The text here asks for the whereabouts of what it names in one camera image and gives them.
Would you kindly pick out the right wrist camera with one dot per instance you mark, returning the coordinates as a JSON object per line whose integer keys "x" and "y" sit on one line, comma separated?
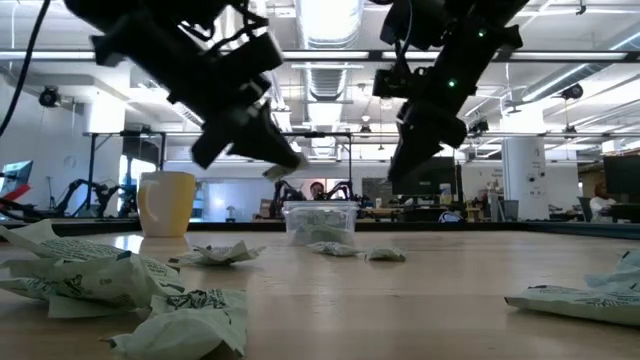
{"x": 392, "y": 82}

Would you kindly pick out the black ceiling reel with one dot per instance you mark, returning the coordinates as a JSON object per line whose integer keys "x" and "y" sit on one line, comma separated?
{"x": 572, "y": 91}
{"x": 49, "y": 96}

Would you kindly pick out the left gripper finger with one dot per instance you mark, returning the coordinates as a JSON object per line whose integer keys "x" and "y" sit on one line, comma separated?
{"x": 240, "y": 135}
{"x": 272, "y": 117}

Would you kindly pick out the dark wide monitor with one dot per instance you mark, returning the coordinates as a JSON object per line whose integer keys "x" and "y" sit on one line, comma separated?
{"x": 622, "y": 175}

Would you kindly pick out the black rig frame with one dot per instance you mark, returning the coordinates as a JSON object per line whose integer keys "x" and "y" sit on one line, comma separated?
{"x": 350, "y": 165}

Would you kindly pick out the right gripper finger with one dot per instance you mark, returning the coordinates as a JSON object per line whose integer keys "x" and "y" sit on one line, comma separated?
{"x": 406, "y": 119}
{"x": 415, "y": 145}

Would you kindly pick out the silver ventilation duct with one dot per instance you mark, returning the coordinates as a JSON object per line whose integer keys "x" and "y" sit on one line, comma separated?
{"x": 327, "y": 80}

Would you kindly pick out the person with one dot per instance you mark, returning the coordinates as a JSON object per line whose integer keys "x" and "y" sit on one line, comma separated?
{"x": 317, "y": 190}
{"x": 602, "y": 205}

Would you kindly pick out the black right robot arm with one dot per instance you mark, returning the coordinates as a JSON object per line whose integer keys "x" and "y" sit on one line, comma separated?
{"x": 475, "y": 40}

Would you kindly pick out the clear plastic bin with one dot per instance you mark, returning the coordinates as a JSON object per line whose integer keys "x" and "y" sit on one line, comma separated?
{"x": 320, "y": 222}

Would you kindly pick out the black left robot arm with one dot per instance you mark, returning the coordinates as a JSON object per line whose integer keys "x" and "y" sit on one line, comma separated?
{"x": 150, "y": 30}

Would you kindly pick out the pile of sweetener packets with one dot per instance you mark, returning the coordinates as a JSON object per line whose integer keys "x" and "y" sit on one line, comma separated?
{"x": 320, "y": 230}

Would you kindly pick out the black computer monitor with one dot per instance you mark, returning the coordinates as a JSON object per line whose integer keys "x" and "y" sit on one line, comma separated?
{"x": 435, "y": 187}

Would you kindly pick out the white round column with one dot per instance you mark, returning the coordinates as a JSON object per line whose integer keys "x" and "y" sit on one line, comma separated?
{"x": 525, "y": 170}

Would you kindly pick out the tilted grey monitor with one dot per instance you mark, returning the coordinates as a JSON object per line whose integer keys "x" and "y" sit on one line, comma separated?
{"x": 15, "y": 177}

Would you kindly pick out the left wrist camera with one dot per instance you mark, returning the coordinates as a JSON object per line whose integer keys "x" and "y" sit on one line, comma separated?
{"x": 257, "y": 55}

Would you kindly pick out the yellow ceramic mug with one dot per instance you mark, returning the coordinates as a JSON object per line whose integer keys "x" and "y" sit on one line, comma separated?
{"x": 167, "y": 205}

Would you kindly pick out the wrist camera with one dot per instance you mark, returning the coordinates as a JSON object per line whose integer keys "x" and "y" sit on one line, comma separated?
{"x": 392, "y": 82}
{"x": 257, "y": 55}

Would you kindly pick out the grey waste bin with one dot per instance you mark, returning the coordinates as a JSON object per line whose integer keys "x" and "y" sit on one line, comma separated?
{"x": 511, "y": 210}

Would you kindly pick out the black aluminium table frame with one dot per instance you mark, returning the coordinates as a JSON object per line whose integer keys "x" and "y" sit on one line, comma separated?
{"x": 500, "y": 227}

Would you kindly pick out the black rig stand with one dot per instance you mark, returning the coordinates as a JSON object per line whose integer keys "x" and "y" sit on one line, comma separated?
{"x": 142, "y": 150}

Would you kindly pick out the red flat item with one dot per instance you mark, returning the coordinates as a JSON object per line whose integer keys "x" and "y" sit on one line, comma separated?
{"x": 17, "y": 193}

